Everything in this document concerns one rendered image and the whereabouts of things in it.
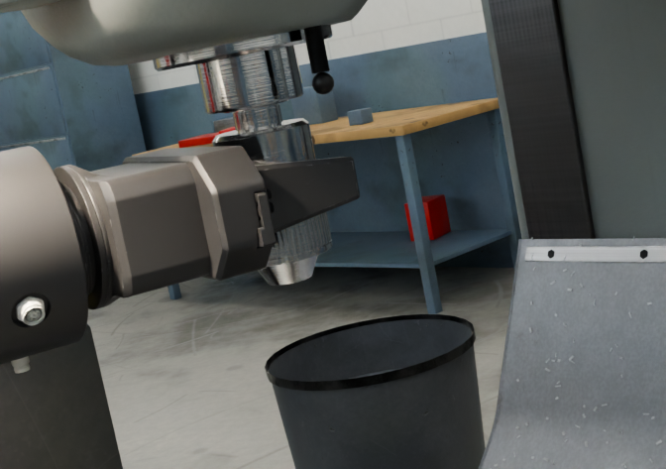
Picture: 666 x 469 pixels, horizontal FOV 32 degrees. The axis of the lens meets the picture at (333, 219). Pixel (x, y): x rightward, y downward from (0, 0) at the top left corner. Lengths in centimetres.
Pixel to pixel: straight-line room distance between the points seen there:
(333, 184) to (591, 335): 39
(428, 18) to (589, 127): 526
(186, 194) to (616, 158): 45
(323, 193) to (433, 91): 564
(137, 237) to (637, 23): 47
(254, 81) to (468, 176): 560
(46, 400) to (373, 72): 571
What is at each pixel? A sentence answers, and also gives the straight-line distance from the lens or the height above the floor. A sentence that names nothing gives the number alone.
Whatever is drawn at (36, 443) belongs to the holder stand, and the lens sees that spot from 82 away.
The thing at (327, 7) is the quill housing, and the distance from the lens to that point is 52.
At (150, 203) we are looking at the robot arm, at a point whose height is 125.
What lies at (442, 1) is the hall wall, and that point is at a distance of 607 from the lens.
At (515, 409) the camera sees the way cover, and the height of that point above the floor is 100.
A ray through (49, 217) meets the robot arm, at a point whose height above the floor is 126.
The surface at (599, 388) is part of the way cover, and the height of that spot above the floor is 102.
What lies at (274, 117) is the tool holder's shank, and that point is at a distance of 56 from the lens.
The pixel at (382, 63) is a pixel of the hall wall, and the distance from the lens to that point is 640.
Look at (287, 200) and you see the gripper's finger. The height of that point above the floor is 124.
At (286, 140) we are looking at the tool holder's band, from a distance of 54.
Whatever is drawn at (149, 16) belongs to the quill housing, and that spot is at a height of 133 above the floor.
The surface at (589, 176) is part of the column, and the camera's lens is 91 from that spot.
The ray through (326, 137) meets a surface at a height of 86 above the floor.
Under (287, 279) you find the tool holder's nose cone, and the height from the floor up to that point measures 120.
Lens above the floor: 130
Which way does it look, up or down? 8 degrees down
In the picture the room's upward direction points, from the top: 11 degrees counter-clockwise
